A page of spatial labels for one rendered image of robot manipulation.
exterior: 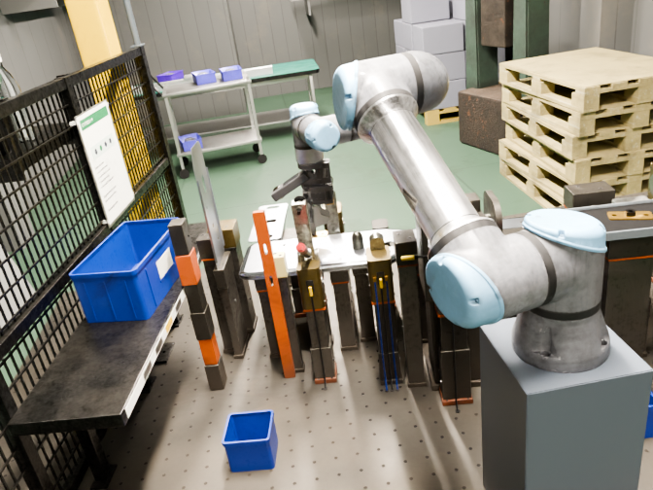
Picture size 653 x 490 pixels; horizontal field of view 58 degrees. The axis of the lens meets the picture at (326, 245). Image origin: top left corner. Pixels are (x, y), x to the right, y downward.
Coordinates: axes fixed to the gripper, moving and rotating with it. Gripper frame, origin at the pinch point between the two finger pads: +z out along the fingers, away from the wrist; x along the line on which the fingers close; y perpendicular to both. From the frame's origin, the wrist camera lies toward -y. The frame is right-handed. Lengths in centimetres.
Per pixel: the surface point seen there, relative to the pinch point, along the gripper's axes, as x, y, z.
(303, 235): -21.2, -0.2, -7.8
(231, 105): 684, -157, 91
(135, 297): -38, -38, -4
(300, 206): -22.5, 0.3, -15.9
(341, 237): 2.5, 8.0, 4.5
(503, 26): 373, 147, -6
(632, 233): -45, 67, -12
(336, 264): -15.0, 6.7, 4.3
